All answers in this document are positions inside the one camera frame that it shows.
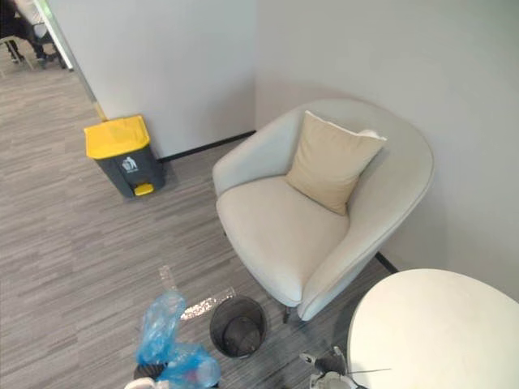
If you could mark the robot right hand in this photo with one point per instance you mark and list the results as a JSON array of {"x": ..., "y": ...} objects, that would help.
[{"x": 330, "y": 374}]

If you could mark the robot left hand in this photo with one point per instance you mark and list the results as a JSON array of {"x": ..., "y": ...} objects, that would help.
[{"x": 151, "y": 369}]

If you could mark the blue plastic rubbish bag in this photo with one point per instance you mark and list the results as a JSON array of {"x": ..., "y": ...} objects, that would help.
[{"x": 160, "y": 324}]

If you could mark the small black mesh bin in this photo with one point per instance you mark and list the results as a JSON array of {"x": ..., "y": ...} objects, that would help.
[{"x": 227, "y": 320}]

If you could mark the white round tea table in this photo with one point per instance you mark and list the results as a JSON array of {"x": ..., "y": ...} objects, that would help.
[{"x": 438, "y": 332}]

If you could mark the grey trash can yellow lid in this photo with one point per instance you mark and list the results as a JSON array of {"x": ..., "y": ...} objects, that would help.
[{"x": 130, "y": 165}]

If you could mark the light grey armchair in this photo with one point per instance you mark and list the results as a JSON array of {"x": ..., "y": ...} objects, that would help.
[{"x": 267, "y": 227}]

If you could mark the beige square cushion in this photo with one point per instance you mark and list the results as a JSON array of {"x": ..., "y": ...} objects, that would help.
[{"x": 330, "y": 166}]

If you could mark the black skirting board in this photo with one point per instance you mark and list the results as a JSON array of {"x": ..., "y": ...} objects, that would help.
[{"x": 202, "y": 146}]

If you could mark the person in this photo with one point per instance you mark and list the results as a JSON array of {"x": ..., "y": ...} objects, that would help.
[{"x": 22, "y": 24}]

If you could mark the glass partition frame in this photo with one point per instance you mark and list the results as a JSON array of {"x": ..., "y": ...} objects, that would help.
[{"x": 73, "y": 61}]

